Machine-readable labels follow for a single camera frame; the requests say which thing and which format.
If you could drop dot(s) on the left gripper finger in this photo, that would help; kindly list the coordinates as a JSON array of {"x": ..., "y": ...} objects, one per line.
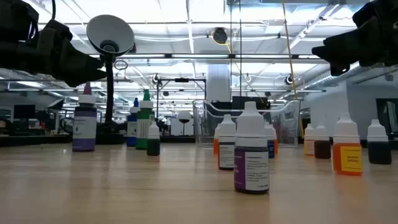
[
  {"x": 81, "y": 77},
  {"x": 79, "y": 60}
]

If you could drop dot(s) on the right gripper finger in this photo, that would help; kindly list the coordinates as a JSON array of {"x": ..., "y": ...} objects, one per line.
[
  {"x": 340, "y": 69},
  {"x": 342, "y": 46}
]

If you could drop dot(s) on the small brown food coloring bottle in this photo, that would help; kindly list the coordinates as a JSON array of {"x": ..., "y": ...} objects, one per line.
[{"x": 322, "y": 149}]

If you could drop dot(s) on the small yellow food coloring bottle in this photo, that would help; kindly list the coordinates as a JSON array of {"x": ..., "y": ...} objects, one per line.
[{"x": 309, "y": 147}]

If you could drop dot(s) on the small orange bottle yellow label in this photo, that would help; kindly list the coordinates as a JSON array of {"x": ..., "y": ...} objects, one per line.
[{"x": 346, "y": 158}]

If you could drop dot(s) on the small dark food coloring bottle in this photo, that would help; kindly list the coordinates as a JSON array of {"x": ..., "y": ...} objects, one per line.
[{"x": 378, "y": 152}]

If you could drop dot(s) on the small dark green coloring bottle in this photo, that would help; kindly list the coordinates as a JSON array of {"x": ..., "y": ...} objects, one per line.
[{"x": 153, "y": 147}]

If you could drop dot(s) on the small blue food coloring bottle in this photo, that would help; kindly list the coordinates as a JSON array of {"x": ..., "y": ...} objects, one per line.
[{"x": 271, "y": 147}]

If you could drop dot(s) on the small purple food coloring bottle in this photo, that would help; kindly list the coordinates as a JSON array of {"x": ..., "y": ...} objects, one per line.
[{"x": 252, "y": 171}]

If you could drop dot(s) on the small black bottle white label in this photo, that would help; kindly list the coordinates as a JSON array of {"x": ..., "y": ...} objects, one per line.
[{"x": 227, "y": 155}]

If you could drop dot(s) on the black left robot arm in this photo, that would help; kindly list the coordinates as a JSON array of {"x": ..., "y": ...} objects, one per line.
[{"x": 15, "y": 21}]

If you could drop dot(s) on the large violet food coloring bottle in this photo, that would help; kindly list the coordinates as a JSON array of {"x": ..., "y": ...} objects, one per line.
[{"x": 84, "y": 124}]

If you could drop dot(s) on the large blue food coloring bottle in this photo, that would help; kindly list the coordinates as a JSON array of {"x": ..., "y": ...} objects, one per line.
[{"x": 132, "y": 130}]

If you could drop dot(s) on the large green food coloring bottle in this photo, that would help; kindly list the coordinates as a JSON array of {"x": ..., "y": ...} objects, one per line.
[{"x": 143, "y": 130}]

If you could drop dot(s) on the black desk lamp white shade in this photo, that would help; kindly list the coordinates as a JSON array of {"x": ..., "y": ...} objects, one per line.
[{"x": 109, "y": 34}]

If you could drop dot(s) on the black monitor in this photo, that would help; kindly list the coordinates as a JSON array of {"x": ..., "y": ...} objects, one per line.
[
  {"x": 24, "y": 111},
  {"x": 237, "y": 102}
]

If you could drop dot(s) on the small white desk lamp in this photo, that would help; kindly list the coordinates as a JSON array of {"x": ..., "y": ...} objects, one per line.
[{"x": 184, "y": 115}]

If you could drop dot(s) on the long ceiling light strip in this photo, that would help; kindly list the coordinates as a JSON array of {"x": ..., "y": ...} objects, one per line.
[{"x": 199, "y": 56}]

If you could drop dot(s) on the white building column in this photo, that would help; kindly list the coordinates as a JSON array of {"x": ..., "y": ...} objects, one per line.
[{"x": 219, "y": 84}]

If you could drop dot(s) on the clear plastic bin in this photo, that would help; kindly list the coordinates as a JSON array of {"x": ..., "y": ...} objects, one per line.
[{"x": 202, "y": 124}]

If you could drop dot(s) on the black metal frame rig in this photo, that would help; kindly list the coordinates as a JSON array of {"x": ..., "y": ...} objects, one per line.
[{"x": 182, "y": 80}]

